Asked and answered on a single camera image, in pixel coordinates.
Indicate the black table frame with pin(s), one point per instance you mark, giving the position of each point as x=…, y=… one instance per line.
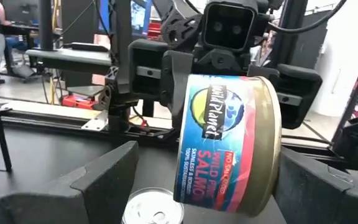
x=42, y=120

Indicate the white metal mount bracket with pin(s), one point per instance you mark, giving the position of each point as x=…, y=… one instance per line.
x=96, y=124

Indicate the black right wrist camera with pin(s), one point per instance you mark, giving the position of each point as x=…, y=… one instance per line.
x=228, y=28

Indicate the black camera stand pole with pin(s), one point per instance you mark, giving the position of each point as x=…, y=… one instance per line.
x=46, y=25

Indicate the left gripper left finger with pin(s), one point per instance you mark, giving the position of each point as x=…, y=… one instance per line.
x=104, y=193

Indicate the black flat desk device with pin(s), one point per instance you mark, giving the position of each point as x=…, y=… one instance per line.
x=85, y=47

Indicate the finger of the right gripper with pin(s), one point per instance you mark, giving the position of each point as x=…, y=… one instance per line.
x=263, y=71
x=177, y=81

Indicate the red tool box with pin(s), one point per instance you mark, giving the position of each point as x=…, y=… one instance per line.
x=78, y=102

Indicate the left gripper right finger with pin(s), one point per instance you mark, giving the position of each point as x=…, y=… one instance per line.
x=315, y=199

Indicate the blue label fish can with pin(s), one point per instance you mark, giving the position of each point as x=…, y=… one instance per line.
x=151, y=208

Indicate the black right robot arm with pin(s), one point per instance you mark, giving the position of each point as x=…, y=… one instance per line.
x=123, y=77

